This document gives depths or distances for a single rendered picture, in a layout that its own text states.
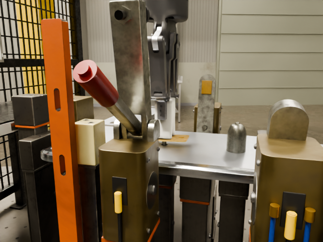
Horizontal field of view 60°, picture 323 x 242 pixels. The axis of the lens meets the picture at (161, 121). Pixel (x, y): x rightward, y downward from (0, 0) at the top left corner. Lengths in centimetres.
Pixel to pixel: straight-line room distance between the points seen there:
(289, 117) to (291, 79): 776
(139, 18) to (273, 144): 19
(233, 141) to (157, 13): 24
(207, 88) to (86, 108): 30
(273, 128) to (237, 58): 717
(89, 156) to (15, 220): 57
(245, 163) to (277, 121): 15
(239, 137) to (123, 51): 24
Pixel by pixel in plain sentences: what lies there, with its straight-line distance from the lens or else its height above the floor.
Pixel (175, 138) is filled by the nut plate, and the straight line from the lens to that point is 50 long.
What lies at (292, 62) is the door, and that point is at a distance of 805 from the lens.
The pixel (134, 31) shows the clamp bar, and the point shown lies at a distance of 33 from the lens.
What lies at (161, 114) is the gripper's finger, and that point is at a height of 106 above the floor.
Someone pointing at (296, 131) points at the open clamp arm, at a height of 108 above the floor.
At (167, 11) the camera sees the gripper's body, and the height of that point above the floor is 122.
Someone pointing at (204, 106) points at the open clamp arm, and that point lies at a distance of 64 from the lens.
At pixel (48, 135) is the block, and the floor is 100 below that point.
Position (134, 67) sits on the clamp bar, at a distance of 33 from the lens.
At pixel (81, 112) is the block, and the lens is 70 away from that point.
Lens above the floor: 115
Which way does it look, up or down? 12 degrees down
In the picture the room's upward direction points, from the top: straight up
